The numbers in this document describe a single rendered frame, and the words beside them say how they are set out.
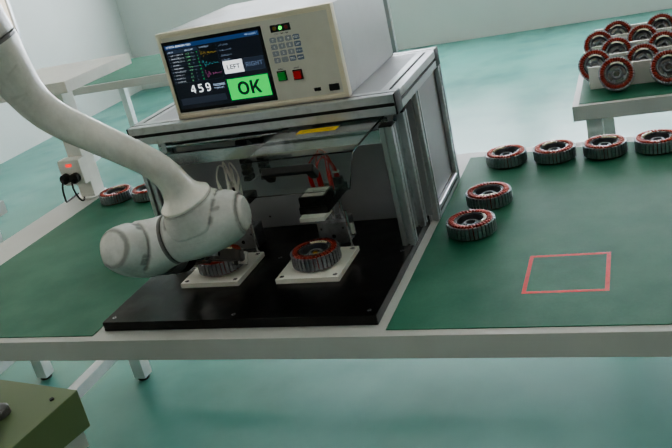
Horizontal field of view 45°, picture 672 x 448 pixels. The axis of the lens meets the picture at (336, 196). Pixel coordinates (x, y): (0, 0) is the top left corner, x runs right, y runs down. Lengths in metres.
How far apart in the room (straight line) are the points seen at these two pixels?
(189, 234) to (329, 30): 0.55
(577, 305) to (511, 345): 0.14
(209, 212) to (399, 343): 0.43
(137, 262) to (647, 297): 0.93
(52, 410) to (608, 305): 0.98
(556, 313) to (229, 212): 0.62
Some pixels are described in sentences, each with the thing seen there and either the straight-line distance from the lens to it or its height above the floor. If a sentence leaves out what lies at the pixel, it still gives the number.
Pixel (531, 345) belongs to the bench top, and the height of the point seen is 0.72.
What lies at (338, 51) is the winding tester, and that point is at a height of 1.22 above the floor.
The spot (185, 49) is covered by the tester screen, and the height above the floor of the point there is 1.28.
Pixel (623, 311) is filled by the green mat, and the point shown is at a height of 0.75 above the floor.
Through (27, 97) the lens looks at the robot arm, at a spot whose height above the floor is 1.32.
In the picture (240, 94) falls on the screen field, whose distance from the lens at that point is 1.88.
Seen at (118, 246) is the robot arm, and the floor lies 1.01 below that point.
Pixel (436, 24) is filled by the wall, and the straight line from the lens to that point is 8.24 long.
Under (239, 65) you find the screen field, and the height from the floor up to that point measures 1.22.
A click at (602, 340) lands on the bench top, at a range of 1.47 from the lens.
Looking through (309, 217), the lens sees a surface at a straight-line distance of 1.80.
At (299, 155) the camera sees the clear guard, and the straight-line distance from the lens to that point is 1.61.
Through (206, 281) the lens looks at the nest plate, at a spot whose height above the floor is 0.78.
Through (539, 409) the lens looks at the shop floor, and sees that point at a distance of 2.56.
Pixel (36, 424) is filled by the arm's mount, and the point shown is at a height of 0.82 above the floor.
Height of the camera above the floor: 1.51
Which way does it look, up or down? 19 degrees down
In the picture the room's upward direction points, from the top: 13 degrees counter-clockwise
